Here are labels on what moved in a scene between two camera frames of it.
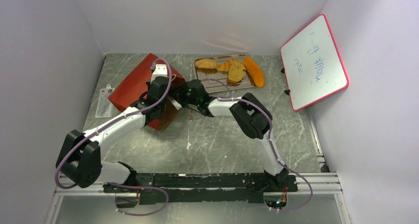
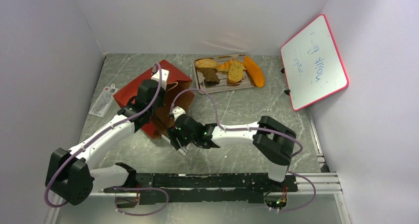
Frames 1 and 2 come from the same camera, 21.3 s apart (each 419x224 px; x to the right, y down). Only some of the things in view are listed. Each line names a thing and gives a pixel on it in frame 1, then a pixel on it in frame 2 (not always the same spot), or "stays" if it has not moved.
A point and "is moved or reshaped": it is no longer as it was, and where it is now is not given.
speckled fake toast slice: [235, 72] stays
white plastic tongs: [177, 106] to [184, 150]
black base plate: [155, 188] stays
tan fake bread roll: [206, 63] stays
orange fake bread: [254, 71] stays
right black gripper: [178, 94] to [175, 137]
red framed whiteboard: [312, 65] stays
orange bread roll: [225, 66] stays
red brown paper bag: [135, 86] is moved or reshaped
